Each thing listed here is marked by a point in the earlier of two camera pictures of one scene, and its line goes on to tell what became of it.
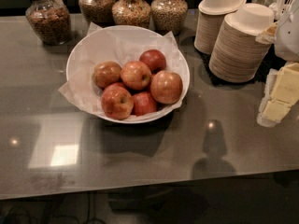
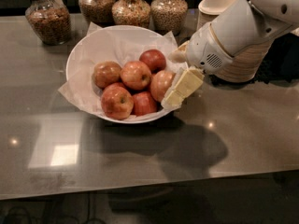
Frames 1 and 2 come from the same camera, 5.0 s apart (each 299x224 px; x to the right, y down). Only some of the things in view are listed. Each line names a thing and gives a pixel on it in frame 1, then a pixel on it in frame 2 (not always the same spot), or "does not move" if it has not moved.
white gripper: x=289 y=36 -> x=204 y=50
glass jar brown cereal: x=49 y=17 does not move
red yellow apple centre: x=135 y=75 does not move
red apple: x=166 y=87 does not move
